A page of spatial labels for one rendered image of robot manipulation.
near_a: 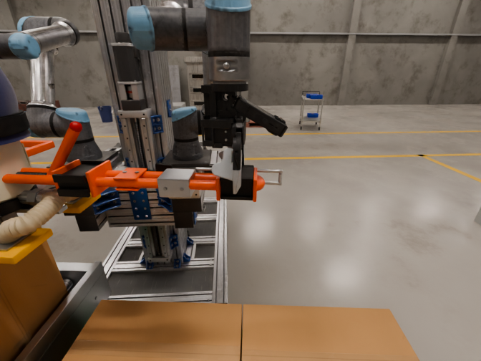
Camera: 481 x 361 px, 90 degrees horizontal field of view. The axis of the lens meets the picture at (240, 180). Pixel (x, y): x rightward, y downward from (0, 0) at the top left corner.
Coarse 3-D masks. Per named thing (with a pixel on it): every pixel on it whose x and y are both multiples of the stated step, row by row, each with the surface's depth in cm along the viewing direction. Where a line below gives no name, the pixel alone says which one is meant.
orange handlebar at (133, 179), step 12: (24, 144) 80; (36, 144) 80; (48, 144) 78; (24, 168) 57; (36, 168) 57; (48, 168) 57; (132, 168) 56; (144, 168) 56; (12, 180) 53; (24, 180) 53; (36, 180) 53; (48, 180) 53; (96, 180) 52; (108, 180) 52; (120, 180) 52; (132, 180) 52; (144, 180) 51; (156, 180) 51; (192, 180) 51; (204, 180) 51; (264, 180) 53
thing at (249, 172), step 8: (248, 168) 54; (256, 168) 54; (248, 176) 50; (256, 176) 50; (216, 184) 49; (224, 184) 50; (232, 184) 50; (248, 184) 50; (256, 184) 48; (216, 192) 50; (224, 192) 51; (232, 192) 51; (240, 192) 51; (248, 192) 51; (256, 192) 49; (248, 200) 51
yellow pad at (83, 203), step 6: (54, 186) 69; (90, 192) 72; (78, 198) 68; (84, 198) 69; (90, 198) 69; (96, 198) 71; (66, 204) 66; (72, 204) 66; (78, 204) 66; (84, 204) 67; (90, 204) 69; (66, 210) 65; (72, 210) 65; (78, 210) 65
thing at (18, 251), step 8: (32, 232) 54; (40, 232) 54; (48, 232) 55; (16, 240) 51; (24, 240) 52; (32, 240) 52; (40, 240) 53; (0, 248) 49; (8, 248) 49; (16, 248) 49; (24, 248) 50; (32, 248) 51; (0, 256) 47; (8, 256) 47; (16, 256) 48; (24, 256) 50
